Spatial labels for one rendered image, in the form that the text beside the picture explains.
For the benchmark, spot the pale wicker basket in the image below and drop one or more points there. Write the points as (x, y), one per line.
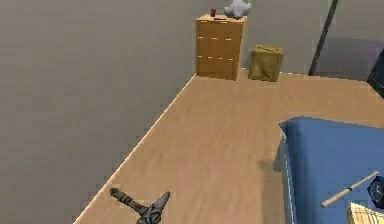
(365, 215)

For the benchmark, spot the black floor lamp pole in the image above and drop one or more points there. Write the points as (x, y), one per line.
(322, 38)

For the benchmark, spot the wooden chest of drawers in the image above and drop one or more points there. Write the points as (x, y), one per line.
(218, 50)

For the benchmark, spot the pale grey lumpy object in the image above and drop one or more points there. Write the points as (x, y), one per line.
(237, 9)

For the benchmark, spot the dark blue alarm clock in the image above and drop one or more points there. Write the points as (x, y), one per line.
(377, 192)

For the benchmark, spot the dark blue furniture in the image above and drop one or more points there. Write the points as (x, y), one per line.
(377, 75)

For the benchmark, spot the red cup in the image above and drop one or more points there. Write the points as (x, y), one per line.
(213, 12)

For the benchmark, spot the olive green box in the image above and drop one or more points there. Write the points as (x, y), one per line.
(265, 63)

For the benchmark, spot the wooden baseball bat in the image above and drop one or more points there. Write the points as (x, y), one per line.
(350, 189)

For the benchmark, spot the blue bed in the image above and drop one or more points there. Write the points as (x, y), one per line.
(330, 160)

